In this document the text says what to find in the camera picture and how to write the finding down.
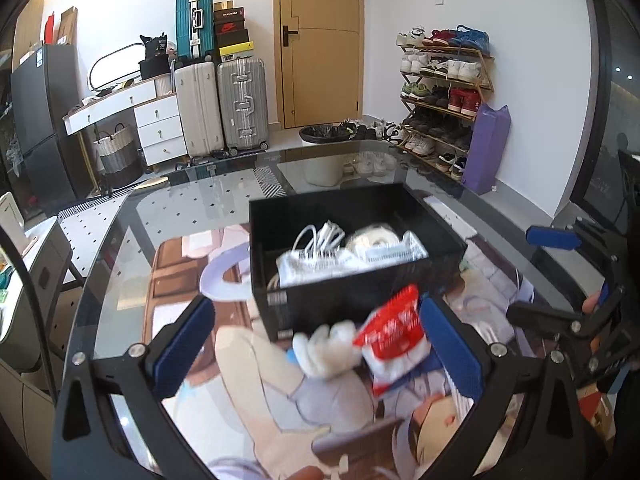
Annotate black bag on desk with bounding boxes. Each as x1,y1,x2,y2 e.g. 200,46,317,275
139,34,170,80

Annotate anime print table mat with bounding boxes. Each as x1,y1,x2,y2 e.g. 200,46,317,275
144,194,591,480

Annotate wooden door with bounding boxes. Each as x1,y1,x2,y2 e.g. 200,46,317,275
273,0,364,128

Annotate teal suitcase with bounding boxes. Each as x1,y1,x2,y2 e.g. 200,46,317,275
175,0,216,61

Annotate white coiled cord in bag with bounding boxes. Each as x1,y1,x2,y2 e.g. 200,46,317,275
345,224,402,256

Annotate red balloon glue packet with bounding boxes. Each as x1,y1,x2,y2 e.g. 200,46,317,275
352,284,432,396

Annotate black refrigerator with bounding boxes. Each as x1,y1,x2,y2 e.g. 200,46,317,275
11,44,93,216

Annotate white desk with drawers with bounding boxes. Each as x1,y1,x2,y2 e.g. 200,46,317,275
63,74,188,167

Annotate stacked shoe boxes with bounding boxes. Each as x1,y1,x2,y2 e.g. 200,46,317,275
214,0,254,62

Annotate grey coiled cable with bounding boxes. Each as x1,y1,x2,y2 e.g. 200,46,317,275
290,220,347,261

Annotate person's right hand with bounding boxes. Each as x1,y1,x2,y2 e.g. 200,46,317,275
579,290,609,356

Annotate woven laundry basket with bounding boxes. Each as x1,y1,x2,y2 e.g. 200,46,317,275
93,122,143,188

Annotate grey side cabinet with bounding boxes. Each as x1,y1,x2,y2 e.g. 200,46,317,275
0,214,74,376

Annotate wooden shoe rack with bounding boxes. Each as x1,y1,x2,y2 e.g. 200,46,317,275
387,25,494,181

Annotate purple bag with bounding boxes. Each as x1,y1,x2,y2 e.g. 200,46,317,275
462,103,511,195

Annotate white printed plastic packet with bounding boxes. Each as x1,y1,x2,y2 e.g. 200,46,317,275
269,228,428,288

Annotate white suitcase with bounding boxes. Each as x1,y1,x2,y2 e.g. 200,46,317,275
175,62,226,158

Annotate black cardboard storage box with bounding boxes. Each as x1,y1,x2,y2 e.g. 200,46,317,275
250,183,466,341

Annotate silver suitcase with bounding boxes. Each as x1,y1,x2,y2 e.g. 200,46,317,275
217,58,269,156

